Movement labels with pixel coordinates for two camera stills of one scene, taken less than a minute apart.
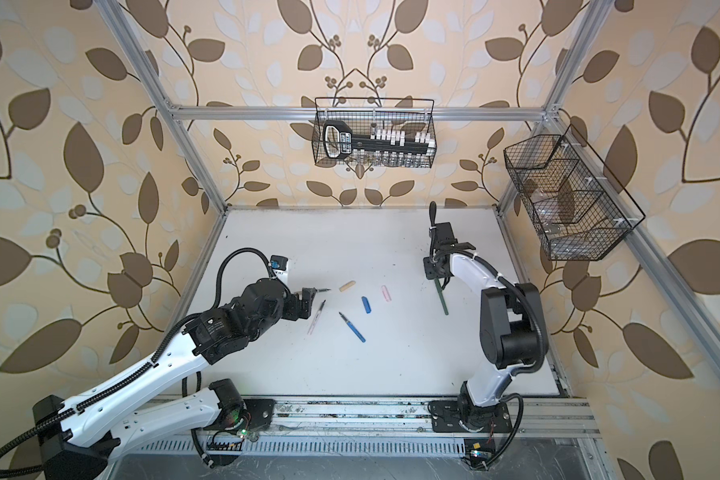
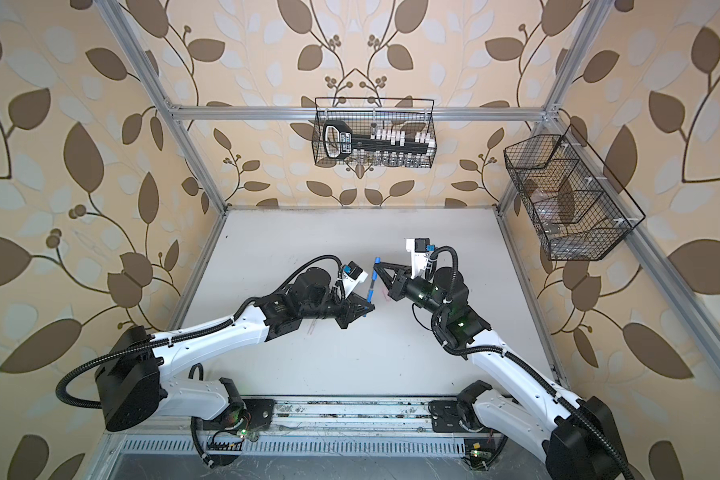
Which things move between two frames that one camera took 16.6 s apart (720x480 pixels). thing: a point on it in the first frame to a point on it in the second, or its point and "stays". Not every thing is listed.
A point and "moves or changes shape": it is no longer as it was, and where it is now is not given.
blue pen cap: (366, 304) moves or changes shape
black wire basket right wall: (579, 209) stays
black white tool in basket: (339, 140) stays
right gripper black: (430, 273) to (397, 287)
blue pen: (352, 327) to (371, 292)
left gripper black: (295, 312) to (349, 311)
